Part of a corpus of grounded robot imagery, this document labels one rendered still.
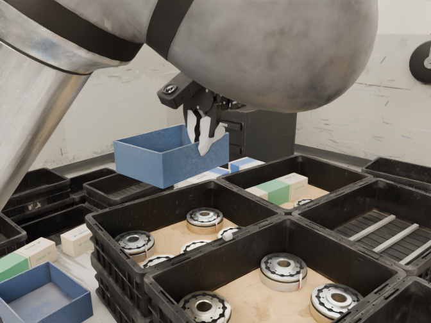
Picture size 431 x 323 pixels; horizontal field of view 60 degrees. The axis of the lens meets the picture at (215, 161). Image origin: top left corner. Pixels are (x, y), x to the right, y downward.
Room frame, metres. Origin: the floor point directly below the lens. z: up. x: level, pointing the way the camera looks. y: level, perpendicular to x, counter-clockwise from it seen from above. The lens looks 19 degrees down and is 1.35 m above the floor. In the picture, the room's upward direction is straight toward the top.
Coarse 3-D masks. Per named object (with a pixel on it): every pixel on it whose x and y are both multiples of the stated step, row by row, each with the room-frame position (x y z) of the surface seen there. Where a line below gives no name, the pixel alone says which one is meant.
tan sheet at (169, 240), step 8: (176, 224) 0.95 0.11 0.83; (184, 224) 0.95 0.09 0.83; (224, 224) 0.95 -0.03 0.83; (232, 224) 0.95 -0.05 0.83; (152, 232) 0.91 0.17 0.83; (160, 232) 0.91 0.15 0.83; (168, 232) 0.91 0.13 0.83; (176, 232) 0.91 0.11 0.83; (184, 232) 0.91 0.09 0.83; (160, 240) 0.86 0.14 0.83; (168, 240) 0.86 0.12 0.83; (176, 240) 0.86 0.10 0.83; (184, 240) 0.86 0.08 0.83; (192, 240) 0.86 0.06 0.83; (160, 248) 0.83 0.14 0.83; (168, 248) 0.83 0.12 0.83; (176, 248) 0.83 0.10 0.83; (152, 256) 0.79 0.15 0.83
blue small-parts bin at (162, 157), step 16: (176, 128) 0.88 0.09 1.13; (128, 144) 0.71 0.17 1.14; (144, 144) 0.80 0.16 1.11; (160, 144) 0.84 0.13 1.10; (176, 144) 0.88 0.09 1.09; (192, 144) 0.71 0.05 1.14; (224, 144) 0.79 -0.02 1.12; (128, 160) 0.71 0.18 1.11; (144, 160) 0.68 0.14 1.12; (160, 160) 0.65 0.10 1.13; (176, 160) 0.68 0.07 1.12; (192, 160) 0.71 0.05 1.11; (208, 160) 0.75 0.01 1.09; (224, 160) 0.79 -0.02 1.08; (128, 176) 0.72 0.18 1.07; (144, 176) 0.68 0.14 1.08; (160, 176) 0.65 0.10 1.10; (176, 176) 0.68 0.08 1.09; (192, 176) 0.71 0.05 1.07
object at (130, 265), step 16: (176, 192) 0.96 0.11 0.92; (240, 192) 0.95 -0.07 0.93; (112, 208) 0.85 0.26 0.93; (272, 208) 0.85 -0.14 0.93; (96, 224) 0.77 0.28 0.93; (256, 224) 0.77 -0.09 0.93; (112, 240) 0.70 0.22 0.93; (128, 256) 0.64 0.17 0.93; (176, 256) 0.64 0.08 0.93; (128, 272) 0.62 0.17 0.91; (144, 272) 0.59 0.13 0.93
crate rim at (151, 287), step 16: (272, 224) 0.77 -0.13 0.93; (304, 224) 0.77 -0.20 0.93; (224, 240) 0.70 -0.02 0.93; (240, 240) 0.71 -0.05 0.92; (336, 240) 0.70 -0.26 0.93; (192, 256) 0.64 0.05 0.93; (368, 256) 0.64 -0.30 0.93; (160, 272) 0.59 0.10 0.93; (400, 272) 0.59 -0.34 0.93; (144, 288) 0.57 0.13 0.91; (160, 288) 0.54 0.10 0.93; (384, 288) 0.54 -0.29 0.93; (160, 304) 0.52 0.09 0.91; (176, 304) 0.50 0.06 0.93; (368, 304) 0.50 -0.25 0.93; (176, 320) 0.48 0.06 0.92; (192, 320) 0.46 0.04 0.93; (336, 320) 0.46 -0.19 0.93
